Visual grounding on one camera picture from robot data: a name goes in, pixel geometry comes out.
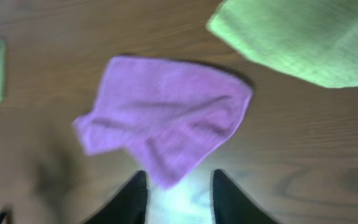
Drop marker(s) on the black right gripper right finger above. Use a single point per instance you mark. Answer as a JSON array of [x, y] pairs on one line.
[[232, 206]]

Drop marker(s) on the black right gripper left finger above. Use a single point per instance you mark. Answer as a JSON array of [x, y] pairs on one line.
[[128, 206]]

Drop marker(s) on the purple cloth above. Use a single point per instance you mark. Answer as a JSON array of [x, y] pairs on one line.
[[169, 115]]

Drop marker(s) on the olive green flat cloth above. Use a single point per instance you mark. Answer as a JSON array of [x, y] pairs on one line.
[[313, 40]]

